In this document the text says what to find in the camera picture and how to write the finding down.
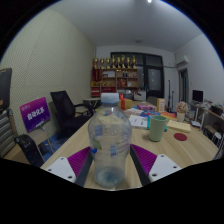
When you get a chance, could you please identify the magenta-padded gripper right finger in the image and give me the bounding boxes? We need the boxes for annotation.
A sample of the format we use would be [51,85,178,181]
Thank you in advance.
[129,143,183,187]

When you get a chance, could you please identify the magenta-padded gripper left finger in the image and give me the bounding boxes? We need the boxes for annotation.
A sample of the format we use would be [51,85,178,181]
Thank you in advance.
[44,145,95,188]

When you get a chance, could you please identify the clear plastic water bottle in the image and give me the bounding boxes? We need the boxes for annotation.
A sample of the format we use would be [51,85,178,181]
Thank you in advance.
[87,92,133,190]

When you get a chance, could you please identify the flat round red coaster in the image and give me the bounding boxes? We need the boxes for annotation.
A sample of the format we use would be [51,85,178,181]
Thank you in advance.
[173,132,188,142]

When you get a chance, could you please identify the black bag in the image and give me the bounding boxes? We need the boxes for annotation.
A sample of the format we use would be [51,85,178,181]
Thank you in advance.
[13,133,45,168]

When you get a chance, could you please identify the pale green cup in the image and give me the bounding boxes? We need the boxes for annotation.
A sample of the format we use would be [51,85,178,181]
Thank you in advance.
[148,115,168,143]

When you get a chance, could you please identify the yellow paper envelope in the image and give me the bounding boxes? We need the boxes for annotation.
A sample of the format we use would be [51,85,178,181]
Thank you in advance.
[165,119,192,134]

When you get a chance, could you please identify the orange book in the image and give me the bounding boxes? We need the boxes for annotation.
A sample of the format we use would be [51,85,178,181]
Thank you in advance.
[159,110,178,120]

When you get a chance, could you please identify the white printed document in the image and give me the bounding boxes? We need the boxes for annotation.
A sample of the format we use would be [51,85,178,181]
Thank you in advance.
[128,114,149,129]

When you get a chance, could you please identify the blue patterned book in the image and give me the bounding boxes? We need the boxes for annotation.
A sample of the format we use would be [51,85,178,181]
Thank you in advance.
[139,110,161,118]

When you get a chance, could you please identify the black office chair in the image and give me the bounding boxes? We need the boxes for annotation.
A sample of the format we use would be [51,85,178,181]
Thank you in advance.
[49,90,96,139]

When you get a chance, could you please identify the pink flowers in white pot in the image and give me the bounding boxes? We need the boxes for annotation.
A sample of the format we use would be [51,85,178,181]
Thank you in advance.
[175,101,190,123]

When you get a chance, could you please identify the purple sign board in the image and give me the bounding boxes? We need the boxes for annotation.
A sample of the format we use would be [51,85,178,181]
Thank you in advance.
[19,96,52,134]

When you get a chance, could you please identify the white round stool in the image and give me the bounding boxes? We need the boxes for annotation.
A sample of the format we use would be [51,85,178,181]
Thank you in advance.
[211,131,224,148]

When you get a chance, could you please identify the small upright orange box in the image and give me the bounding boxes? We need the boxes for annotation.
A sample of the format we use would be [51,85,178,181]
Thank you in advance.
[156,97,166,113]

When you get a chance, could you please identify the pink box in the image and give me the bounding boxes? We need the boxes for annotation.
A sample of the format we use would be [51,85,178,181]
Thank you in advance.
[136,103,155,112]

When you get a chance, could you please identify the black tripod stand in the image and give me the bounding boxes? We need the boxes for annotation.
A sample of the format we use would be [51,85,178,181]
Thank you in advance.
[166,79,176,111]

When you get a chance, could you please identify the small white side table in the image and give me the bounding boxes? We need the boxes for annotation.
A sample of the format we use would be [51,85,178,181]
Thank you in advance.
[83,97,102,109]

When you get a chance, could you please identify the black computer monitor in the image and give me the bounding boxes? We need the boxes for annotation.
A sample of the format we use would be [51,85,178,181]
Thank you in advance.
[192,89,205,104]

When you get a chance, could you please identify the dark glass door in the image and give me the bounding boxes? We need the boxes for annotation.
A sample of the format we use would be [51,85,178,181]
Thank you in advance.
[110,51,165,99]

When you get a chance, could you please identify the wooden shelf unit with trophies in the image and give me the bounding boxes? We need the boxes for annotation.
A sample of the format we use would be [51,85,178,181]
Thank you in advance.
[90,54,139,98]

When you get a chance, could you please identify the long wooden wall desk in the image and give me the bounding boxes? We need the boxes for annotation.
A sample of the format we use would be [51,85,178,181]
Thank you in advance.
[189,101,224,161]

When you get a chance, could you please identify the white wall air conditioner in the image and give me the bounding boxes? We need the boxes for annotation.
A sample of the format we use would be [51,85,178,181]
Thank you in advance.
[175,54,190,67]

